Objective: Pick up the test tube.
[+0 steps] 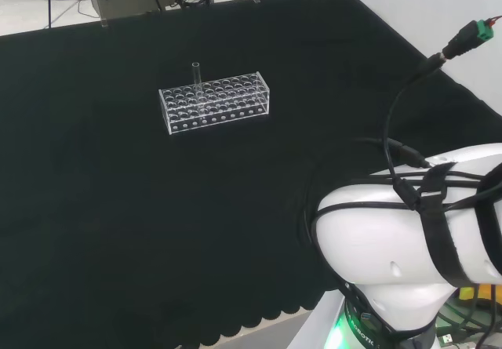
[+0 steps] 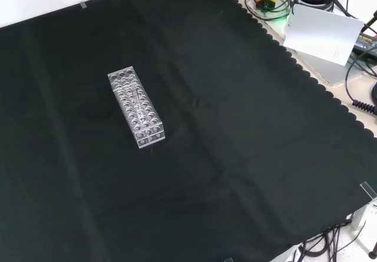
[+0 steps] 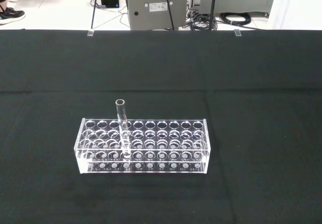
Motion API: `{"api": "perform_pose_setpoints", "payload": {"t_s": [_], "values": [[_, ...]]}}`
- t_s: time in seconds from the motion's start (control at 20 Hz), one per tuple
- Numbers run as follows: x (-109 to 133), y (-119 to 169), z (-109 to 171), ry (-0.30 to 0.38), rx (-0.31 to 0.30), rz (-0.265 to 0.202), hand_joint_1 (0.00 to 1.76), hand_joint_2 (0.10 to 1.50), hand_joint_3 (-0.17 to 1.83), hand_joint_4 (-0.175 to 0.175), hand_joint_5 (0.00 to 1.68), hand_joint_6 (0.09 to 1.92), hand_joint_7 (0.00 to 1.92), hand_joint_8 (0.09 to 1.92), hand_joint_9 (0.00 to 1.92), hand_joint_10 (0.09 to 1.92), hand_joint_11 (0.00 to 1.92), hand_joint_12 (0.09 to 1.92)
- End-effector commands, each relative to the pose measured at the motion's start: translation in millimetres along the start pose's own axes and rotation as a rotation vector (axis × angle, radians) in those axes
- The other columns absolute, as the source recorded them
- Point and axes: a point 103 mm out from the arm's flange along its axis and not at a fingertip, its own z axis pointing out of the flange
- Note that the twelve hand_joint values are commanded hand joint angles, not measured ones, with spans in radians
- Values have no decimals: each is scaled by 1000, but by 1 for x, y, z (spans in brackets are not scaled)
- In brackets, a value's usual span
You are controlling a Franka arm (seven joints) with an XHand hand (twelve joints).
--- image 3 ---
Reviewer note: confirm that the clear plastic test tube rack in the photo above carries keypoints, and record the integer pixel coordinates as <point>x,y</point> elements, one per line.
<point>163,156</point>

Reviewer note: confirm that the clear plastic cloth clip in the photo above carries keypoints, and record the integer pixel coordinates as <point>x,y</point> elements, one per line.
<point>90,33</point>
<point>237,32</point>

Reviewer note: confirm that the black tripod leg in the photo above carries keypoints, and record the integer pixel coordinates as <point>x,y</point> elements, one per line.
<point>94,5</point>
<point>168,5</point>

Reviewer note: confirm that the black bench cloth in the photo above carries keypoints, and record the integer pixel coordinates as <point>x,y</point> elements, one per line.
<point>161,88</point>

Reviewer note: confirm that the black tripod pole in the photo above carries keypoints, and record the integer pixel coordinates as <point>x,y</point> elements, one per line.
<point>212,2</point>

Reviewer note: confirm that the grey metal cabinet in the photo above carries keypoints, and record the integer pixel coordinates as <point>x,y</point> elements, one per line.
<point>151,15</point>

